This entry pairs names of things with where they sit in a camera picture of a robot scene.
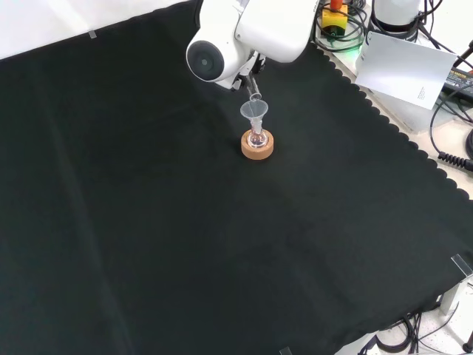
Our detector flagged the black cloth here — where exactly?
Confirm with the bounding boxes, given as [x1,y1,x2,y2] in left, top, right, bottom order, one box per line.
[0,0,473,355]

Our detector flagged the black coiled cable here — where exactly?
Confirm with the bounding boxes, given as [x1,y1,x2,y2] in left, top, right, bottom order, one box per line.
[429,90,473,172]

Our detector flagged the clear glass round-bottom flask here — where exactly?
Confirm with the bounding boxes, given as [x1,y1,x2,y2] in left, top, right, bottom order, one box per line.
[247,121,269,149]

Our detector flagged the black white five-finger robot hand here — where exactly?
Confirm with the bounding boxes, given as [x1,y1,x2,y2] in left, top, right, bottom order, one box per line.
[231,50,268,92]

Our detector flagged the black power adapter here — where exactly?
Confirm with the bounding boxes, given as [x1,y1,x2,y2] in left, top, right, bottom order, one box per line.
[443,66,473,99]

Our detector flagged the black tripod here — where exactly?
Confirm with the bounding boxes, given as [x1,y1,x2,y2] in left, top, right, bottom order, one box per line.
[453,38,473,70]

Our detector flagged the cork ring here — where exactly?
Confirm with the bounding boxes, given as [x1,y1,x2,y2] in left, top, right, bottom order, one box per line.
[240,130,276,161]

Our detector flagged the yellow stop button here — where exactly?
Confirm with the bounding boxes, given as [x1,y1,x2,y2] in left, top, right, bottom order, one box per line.
[320,0,350,38]

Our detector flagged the clear glass graduated cylinder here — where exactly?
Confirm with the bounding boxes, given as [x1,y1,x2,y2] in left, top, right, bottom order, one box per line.
[245,72,263,101]

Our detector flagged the translucent plastic funnel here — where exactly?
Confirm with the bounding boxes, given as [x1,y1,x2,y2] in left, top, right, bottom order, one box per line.
[239,98,270,129]

